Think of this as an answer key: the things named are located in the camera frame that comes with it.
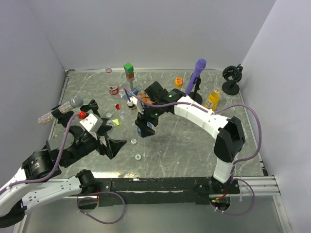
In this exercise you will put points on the silver glitter microphone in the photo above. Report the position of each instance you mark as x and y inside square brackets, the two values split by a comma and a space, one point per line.
[75, 102]

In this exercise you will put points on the small clear bottle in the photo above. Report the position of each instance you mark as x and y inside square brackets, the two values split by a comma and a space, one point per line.
[123, 94]

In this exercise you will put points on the yellow orange toy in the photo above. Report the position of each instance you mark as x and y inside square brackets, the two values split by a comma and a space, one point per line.
[178, 82]

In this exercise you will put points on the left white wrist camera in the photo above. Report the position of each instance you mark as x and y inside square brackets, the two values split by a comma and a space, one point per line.
[90, 122]

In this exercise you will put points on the black microphone stand centre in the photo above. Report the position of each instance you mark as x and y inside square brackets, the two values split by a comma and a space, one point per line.
[194, 95]

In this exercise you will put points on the yellow juice bottle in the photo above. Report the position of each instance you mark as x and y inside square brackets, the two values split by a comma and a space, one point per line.
[213, 99]

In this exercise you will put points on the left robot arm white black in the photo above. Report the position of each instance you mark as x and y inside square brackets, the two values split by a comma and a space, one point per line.
[30, 187]

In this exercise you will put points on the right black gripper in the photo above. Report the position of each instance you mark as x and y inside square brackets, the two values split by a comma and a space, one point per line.
[146, 131]

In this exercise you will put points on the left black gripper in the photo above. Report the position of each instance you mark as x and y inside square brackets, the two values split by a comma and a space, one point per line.
[113, 146]

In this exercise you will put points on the red label water bottle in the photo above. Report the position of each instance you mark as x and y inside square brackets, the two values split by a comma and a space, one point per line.
[112, 82]

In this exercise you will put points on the black ring stand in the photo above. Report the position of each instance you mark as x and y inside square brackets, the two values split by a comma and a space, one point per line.
[232, 75]

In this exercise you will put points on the lime green block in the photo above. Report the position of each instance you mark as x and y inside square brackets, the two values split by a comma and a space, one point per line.
[116, 122]

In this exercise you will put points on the colourful block tower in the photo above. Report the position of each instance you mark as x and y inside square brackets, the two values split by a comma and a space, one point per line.
[129, 72]

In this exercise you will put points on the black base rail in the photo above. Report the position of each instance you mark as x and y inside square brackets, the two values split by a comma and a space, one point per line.
[198, 190]

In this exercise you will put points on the empty black microphone stand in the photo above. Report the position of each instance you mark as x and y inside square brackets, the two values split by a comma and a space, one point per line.
[93, 106]

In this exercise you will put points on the clear plastic bottle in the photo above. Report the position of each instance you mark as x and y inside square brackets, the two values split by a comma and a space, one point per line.
[110, 123]

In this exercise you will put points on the tall orange bottle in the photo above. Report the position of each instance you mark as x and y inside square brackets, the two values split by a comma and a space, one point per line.
[142, 95]

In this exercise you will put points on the blue label water bottle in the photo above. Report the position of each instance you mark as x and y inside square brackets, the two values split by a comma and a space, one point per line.
[139, 131]

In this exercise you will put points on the purple microphone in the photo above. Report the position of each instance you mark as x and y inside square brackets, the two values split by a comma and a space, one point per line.
[199, 67]

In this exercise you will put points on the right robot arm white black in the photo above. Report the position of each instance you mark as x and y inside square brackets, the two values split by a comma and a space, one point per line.
[227, 132]

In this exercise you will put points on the black stand holding microphone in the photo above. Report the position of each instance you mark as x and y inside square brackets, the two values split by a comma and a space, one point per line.
[62, 118]

